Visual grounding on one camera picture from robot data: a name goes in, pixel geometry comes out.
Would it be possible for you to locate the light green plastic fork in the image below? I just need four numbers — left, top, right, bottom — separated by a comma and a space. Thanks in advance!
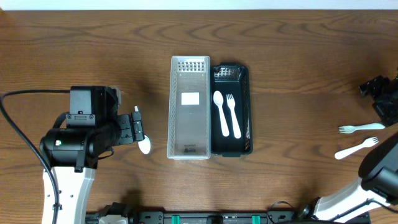
338, 123, 386, 134

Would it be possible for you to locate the black plastic basket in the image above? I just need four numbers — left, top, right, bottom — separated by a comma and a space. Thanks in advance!
210, 62, 253, 157

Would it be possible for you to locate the white plastic fork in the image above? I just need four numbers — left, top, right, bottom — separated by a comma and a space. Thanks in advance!
335, 137, 379, 160

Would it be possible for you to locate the clear plastic basket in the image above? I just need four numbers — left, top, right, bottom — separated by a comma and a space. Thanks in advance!
167, 56, 211, 160

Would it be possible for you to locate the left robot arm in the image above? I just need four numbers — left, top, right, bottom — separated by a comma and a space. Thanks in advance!
40, 111, 151, 223

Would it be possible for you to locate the pink-white plastic fork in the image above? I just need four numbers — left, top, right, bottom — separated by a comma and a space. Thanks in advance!
226, 94, 242, 139

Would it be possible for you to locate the white plastic spoon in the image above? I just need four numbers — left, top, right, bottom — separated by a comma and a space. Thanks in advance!
134, 105, 152, 156

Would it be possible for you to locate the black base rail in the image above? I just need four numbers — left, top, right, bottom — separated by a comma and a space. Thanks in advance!
83, 202, 322, 224

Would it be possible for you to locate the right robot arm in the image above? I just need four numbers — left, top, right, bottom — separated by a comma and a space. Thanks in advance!
296, 75, 397, 223

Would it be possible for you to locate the pink plastic spoon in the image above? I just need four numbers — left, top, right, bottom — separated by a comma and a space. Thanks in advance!
213, 91, 229, 137

